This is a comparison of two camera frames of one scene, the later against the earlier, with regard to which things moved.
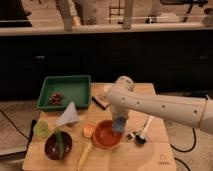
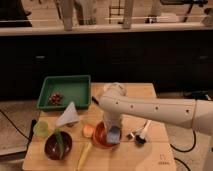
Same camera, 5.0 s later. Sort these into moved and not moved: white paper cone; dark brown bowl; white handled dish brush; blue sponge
Moved: blue sponge
Not moved: white handled dish brush; dark brown bowl; white paper cone
